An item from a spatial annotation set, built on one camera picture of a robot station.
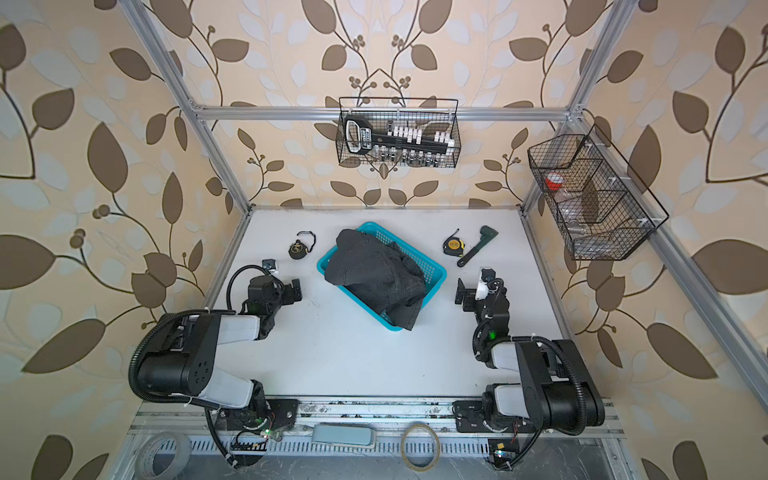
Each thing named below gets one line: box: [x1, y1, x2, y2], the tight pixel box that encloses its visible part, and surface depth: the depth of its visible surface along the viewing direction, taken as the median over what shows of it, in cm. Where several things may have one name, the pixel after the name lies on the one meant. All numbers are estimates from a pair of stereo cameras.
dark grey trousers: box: [324, 229, 426, 331], surface depth 86 cm
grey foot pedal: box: [311, 422, 377, 449], surface depth 72 cm
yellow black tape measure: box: [443, 228, 465, 258], surface depth 107 cm
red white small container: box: [545, 172, 564, 191], surface depth 84 cm
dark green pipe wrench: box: [457, 225, 499, 267], surface depth 113 cm
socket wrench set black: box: [343, 115, 455, 163], surface depth 86 cm
